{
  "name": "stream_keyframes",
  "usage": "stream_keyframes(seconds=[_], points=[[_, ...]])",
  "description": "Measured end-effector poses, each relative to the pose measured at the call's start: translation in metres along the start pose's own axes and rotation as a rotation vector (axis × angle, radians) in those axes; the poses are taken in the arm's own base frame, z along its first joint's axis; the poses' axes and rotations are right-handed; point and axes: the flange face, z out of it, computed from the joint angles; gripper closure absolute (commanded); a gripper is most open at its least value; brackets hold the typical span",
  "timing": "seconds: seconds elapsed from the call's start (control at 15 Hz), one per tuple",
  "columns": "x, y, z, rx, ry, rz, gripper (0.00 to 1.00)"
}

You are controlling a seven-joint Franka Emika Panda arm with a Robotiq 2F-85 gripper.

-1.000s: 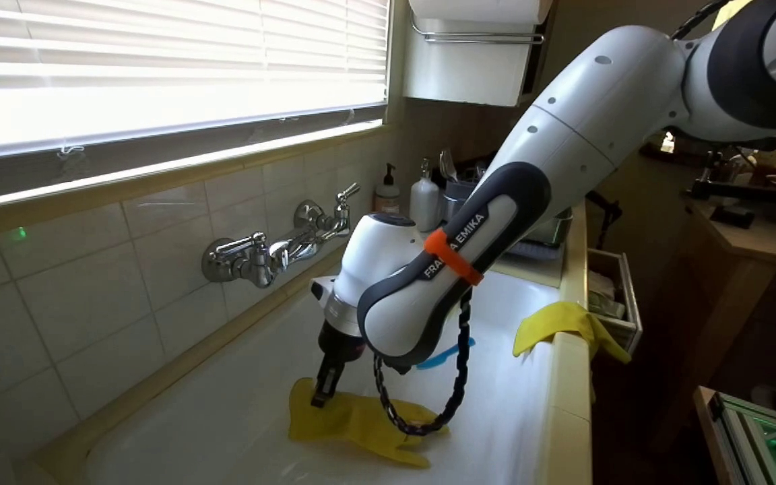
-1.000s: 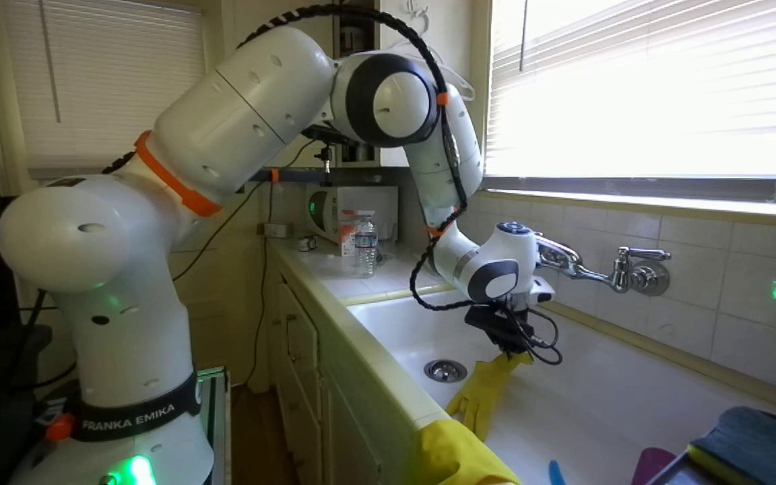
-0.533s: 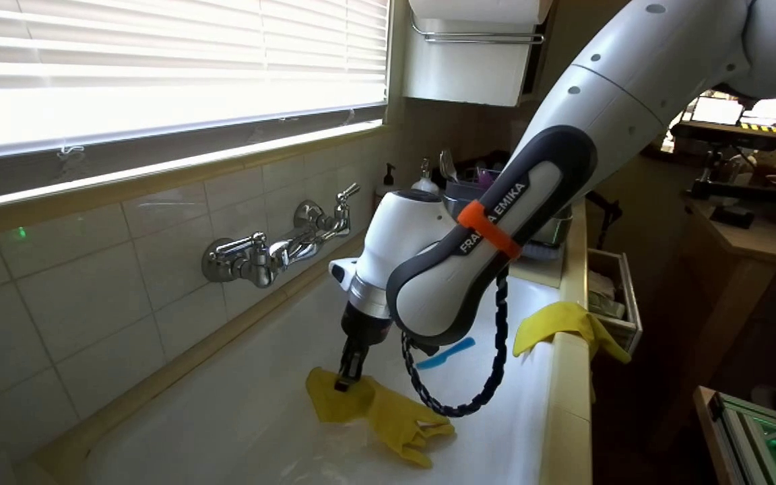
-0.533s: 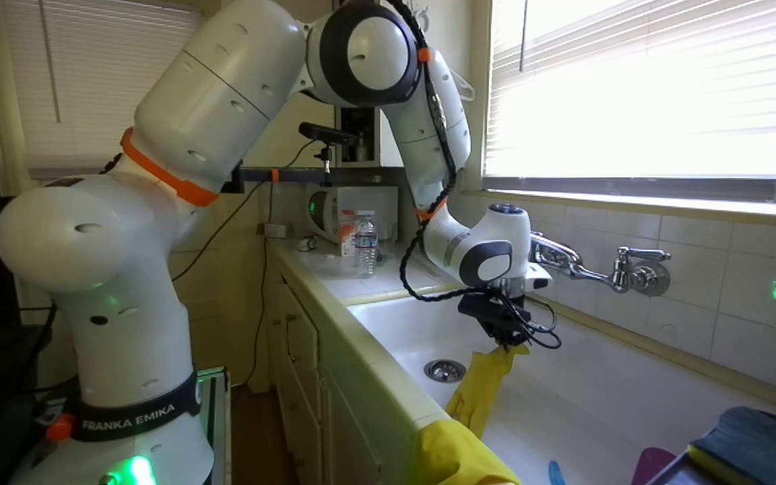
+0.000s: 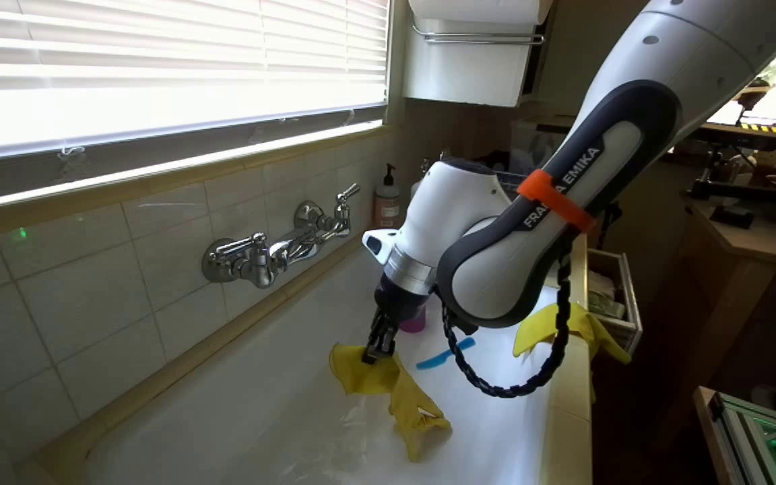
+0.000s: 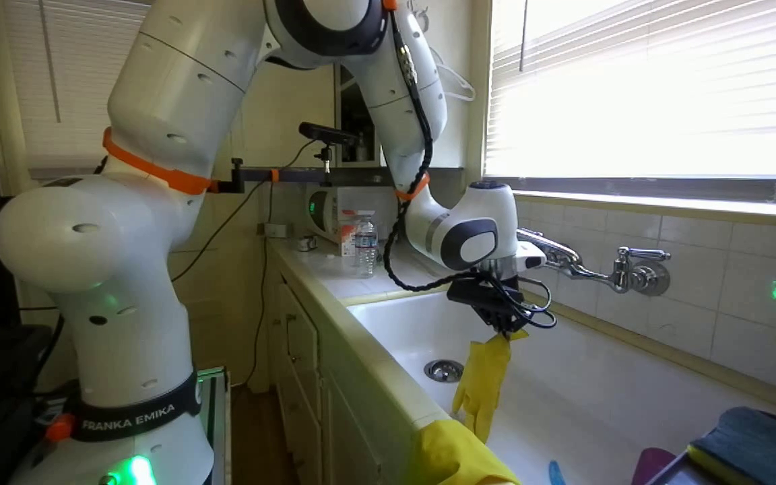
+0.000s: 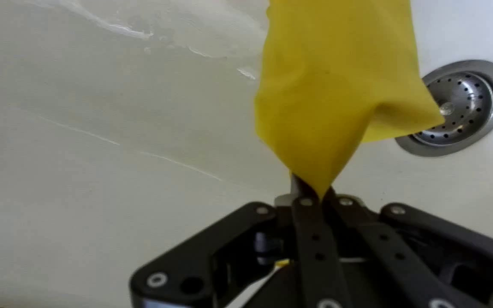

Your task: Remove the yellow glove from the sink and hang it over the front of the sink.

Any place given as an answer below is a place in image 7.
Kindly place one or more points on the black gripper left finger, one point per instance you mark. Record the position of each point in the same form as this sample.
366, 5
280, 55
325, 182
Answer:
315, 250

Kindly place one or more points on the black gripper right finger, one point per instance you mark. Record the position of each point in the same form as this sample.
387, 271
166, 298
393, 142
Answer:
405, 250

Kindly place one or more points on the yellow cloth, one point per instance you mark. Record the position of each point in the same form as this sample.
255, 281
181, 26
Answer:
337, 86

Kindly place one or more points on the metal sink drain strainer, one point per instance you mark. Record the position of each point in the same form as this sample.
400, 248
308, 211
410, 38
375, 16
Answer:
465, 105

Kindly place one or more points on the white porcelain sink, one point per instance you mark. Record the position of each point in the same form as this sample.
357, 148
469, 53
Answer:
114, 142

